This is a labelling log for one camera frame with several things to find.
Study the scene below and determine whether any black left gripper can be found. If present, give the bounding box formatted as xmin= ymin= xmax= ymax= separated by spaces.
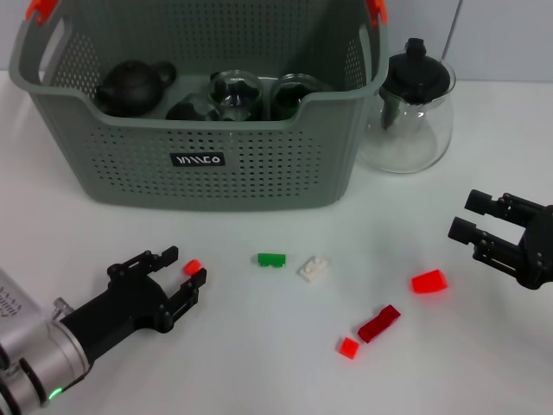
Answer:
xmin=60 ymin=246 xmax=207 ymax=363

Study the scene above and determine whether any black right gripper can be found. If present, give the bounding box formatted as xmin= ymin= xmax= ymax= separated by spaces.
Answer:
xmin=448 ymin=188 xmax=553 ymax=291

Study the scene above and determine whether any bright red toy brick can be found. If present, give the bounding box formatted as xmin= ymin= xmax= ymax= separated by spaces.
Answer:
xmin=410 ymin=268 xmax=449 ymax=296

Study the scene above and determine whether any green notched toy brick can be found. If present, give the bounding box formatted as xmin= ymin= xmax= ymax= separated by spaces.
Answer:
xmin=257 ymin=252 xmax=287 ymax=269

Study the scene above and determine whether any glass teacup with black sleeve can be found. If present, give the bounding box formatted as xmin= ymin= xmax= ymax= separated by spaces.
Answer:
xmin=207 ymin=70 xmax=264 ymax=123
xmin=166 ymin=93 xmax=221 ymax=122
xmin=270 ymin=73 xmax=327 ymax=122

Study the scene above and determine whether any grey perforated storage basket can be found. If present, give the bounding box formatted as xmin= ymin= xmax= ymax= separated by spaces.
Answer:
xmin=8 ymin=0 xmax=390 ymax=213

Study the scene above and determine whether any white two-stud toy plate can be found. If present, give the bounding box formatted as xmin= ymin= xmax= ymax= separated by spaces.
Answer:
xmin=296 ymin=255 xmax=333 ymax=284

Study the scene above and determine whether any dark red long toy brick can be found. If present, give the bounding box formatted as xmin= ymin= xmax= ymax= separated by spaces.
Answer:
xmin=357 ymin=304 xmax=402 ymax=344

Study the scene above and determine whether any glass carafe with black lid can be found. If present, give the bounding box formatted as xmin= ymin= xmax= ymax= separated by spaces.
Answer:
xmin=356 ymin=37 xmax=457 ymax=175

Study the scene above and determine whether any dark clay teapot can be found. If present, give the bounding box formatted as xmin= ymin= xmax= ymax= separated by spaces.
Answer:
xmin=95 ymin=60 xmax=178 ymax=118

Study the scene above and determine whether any left robot arm with camera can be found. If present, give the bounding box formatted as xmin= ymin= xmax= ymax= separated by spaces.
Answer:
xmin=0 ymin=270 xmax=44 ymax=338

